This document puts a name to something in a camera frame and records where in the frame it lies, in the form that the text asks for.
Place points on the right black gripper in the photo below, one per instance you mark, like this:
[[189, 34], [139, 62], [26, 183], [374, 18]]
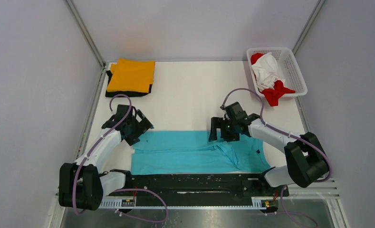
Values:
[[218, 122]]

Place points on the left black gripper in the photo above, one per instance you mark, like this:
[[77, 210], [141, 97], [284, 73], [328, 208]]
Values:
[[143, 125]]

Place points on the teal t shirt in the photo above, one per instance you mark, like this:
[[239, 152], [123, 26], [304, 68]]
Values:
[[173, 152]]

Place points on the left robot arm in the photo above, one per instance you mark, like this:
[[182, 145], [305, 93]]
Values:
[[83, 184]]

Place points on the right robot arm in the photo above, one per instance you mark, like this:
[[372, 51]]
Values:
[[306, 162]]

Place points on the orange folded t shirt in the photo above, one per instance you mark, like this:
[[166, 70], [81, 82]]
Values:
[[131, 76]]

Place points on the black folded t shirt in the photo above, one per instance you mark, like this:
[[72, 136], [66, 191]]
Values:
[[128, 93]]

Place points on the red t shirt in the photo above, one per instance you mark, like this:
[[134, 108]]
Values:
[[273, 95]]

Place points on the white t shirt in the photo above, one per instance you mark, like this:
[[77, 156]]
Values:
[[266, 70]]

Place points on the white plastic basket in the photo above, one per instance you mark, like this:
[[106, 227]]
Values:
[[288, 68]]

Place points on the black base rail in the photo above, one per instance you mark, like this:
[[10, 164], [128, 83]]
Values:
[[206, 190]]

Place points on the left aluminium frame post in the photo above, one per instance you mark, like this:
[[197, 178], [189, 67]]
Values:
[[84, 31]]

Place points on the aluminium frame post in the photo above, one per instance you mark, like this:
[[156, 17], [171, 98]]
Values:
[[308, 25], [84, 31]]

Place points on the right aluminium frame post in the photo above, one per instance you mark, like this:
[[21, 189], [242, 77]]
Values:
[[308, 25]]

